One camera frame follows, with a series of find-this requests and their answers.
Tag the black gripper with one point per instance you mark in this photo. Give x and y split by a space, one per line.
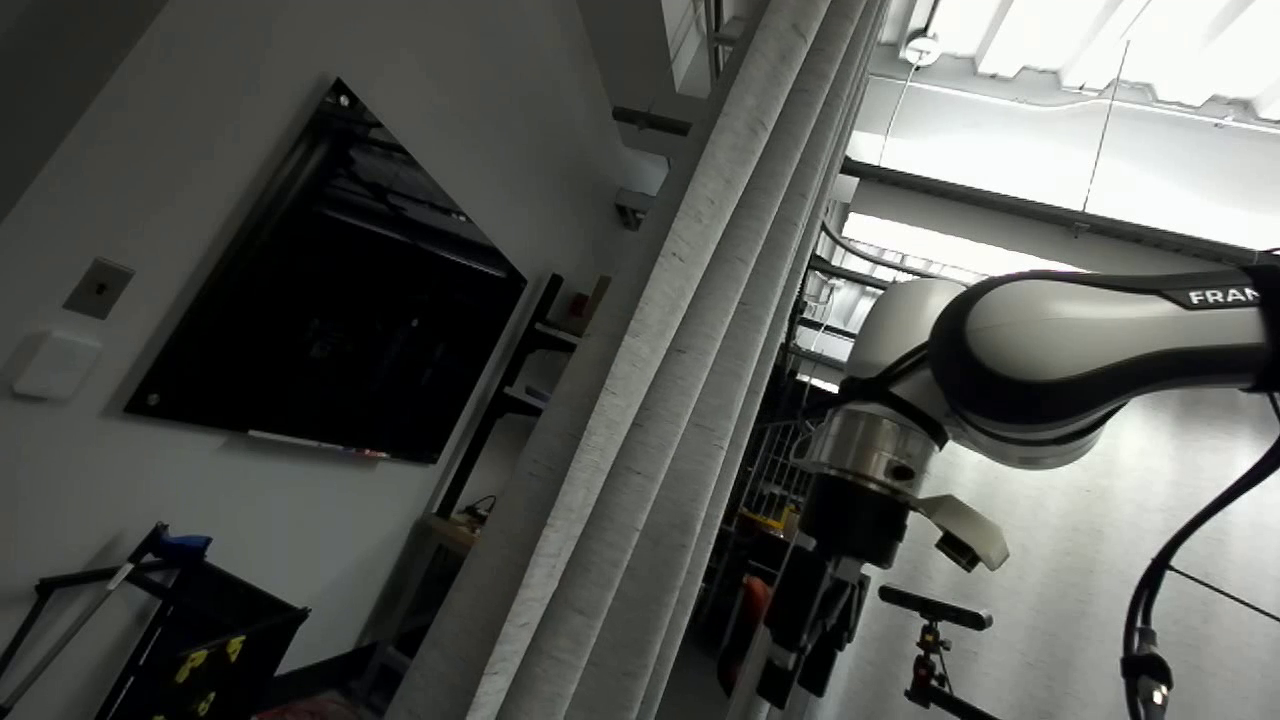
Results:
859 519

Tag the grey fabric curtain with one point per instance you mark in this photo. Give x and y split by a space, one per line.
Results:
626 441

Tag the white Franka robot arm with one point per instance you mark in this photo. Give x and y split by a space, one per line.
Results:
1066 332

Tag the white marker tray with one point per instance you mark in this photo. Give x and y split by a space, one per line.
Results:
323 446

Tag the black cart with yellow stickers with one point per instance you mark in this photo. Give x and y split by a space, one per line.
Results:
200 640

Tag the round ceiling detector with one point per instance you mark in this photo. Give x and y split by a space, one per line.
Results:
923 51

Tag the black camera tripod head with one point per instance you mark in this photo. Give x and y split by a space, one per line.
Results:
934 672

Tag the black bar-shaped camera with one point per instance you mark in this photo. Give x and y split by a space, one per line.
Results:
934 606

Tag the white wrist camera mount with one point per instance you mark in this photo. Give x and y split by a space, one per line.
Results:
967 520

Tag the dark wall shelf unit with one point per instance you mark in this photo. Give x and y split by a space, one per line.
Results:
525 387

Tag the black glass wall board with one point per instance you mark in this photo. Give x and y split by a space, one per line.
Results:
333 307

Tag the black frame with blue grip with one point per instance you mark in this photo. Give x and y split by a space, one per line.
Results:
82 581

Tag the grey wall switch plate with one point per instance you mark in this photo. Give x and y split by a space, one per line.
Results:
96 288

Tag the white wall box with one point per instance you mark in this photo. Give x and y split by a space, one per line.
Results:
56 365

